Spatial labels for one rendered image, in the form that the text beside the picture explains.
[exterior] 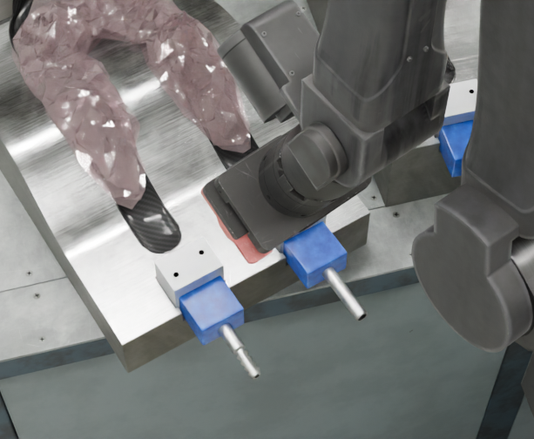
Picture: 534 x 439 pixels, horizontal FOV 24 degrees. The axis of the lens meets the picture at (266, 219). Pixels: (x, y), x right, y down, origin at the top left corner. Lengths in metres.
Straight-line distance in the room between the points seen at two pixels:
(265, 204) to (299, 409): 0.67
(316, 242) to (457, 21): 0.29
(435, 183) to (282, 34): 0.46
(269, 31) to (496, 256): 0.24
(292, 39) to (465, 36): 0.48
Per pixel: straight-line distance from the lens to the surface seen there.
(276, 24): 0.81
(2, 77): 1.26
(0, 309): 1.20
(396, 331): 1.44
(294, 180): 0.85
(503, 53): 0.60
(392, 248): 1.22
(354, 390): 1.54
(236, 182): 0.90
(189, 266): 1.11
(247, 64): 0.83
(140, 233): 1.16
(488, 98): 0.62
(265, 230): 0.90
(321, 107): 0.74
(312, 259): 1.12
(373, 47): 0.68
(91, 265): 1.15
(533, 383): 1.00
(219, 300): 1.10
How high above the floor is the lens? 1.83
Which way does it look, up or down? 57 degrees down
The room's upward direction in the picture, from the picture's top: straight up
